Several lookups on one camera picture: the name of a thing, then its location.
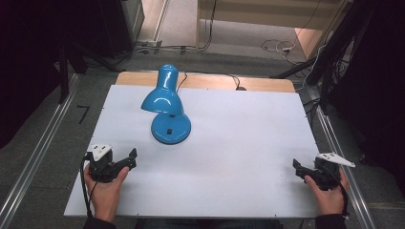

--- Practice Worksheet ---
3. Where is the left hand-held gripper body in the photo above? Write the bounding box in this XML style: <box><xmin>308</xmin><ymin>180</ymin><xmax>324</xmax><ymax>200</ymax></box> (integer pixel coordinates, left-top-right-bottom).
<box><xmin>85</xmin><ymin>143</ymin><xmax>121</xmax><ymax>184</ymax></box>

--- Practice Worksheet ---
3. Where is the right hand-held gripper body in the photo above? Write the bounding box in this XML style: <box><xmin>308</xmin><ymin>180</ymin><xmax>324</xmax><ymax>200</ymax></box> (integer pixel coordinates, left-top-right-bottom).
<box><xmin>305</xmin><ymin>152</ymin><xmax>356</xmax><ymax>192</ymax></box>

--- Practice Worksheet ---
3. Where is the blue desk lamp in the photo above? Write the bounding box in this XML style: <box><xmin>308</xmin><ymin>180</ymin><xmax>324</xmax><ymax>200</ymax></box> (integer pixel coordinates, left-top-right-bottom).
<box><xmin>140</xmin><ymin>63</ymin><xmax>192</xmax><ymax>146</ymax></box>

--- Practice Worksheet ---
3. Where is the person's right hand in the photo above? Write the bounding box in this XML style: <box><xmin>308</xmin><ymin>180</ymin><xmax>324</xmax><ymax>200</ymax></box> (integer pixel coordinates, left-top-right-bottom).
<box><xmin>303</xmin><ymin>167</ymin><xmax>351</xmax><ymax>218</ymax></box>

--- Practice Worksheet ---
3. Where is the person's left hand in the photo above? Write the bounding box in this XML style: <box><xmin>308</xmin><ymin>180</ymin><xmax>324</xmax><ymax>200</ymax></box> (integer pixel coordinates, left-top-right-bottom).
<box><xmin>83</xmin><ymin>165</ymin><xmax>130</xmax><ymax>223</ymax></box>

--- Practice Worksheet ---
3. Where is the dark curtain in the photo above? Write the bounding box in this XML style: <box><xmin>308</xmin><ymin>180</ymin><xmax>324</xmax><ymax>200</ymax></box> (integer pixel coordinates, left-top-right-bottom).
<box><xmin>0</xmin><ymin>0</ymin><xmax>109</xmax><ymax>150</ymax></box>
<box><xmin>328</xmin><ymin>0</ymin><xmax>405</xmax><ymax>195</ymax></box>

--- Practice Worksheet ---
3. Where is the black metal stand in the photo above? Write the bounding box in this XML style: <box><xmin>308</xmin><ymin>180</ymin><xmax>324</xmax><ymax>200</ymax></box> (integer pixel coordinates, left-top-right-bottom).
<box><xmin>269</xmin><ymin>0</ymin><xmax>376</xmax><ymax>113</ymax></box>
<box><xmin>55</xmin><ymin>41</ymin><xmax>123</xmax><ymax>104</ymax></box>

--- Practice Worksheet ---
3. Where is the grey power strip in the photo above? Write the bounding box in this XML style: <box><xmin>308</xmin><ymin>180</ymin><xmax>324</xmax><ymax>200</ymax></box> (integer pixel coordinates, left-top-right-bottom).
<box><xmin>136</xmin><ymin>38</ymin><xmax>164</xmax><ymax>49</ymax></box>

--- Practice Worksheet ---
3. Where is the dark cabinet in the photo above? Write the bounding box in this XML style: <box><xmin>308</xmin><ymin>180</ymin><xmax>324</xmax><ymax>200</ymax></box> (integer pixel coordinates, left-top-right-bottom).
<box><xmin>96</xmin><ymin>0</ymin><xmax>146</xmax><ymax>59</ymax></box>

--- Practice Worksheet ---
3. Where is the light wooden shelf unit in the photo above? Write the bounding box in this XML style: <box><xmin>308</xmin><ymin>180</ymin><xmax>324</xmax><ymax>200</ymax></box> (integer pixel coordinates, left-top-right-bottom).
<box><xmin>196</xmin><ymin>0</ymin><xmax>348</xmax><ymax>60</ymax></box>

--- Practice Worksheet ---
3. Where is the aluminium floor rail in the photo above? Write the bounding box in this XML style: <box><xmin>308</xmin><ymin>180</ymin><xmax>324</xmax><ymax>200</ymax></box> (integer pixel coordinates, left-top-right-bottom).
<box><xmin>306</xmin><ymin>85</ymin><xmax>378</xmax><ymax>229</ymax></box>
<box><xmin>0</xmin><ymin>73</ymin><xmax>81</xmax><ymax>229</ymax></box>

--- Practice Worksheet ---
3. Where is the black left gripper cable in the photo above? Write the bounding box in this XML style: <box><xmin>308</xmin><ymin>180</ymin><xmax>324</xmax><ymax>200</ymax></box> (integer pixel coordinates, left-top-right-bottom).
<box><xmin>79</xmin><ymin>152</ymin><xmax>96</xmax><ymax>219</ymax></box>

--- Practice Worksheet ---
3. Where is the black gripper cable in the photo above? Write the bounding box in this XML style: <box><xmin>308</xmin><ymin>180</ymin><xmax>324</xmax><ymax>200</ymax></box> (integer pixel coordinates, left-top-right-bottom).
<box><xmin>321</xmin><ymin>166</ymin><xmax>351</xmax><ymax>219</ymax></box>
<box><xmin>79</xmin><ymin>152</ymin><xmax>96</xmax><ymax>219</ymax></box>

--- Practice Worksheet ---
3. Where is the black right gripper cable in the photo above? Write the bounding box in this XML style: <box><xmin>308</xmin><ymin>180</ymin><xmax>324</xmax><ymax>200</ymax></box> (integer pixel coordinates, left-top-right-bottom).
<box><xmin>321</xmin><ymin>166</ymin><xmax>351</xmax><ymax>219</ymax></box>

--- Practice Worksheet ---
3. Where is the black lamp cord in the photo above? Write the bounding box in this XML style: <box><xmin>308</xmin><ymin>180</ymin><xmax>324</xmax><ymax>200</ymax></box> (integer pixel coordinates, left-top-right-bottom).
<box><xmin>176</xmin><ymin>71</ymin><xmax>247</xmax><ymax>94</ymax></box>

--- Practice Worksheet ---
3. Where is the white floor cable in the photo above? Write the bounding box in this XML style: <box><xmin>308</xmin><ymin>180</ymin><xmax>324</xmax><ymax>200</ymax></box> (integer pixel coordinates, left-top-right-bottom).
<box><xmin>260</xmin><ymin>37</ymin><xmax>302</xmax><ymax>65</ymax></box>

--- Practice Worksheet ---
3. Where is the black floor cable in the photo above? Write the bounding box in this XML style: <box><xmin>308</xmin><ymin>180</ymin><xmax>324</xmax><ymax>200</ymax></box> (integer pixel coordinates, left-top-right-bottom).
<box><xmin>114</xmin><ymin>0</ymin><xmax>219</xmax><ymax>60</ymax></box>

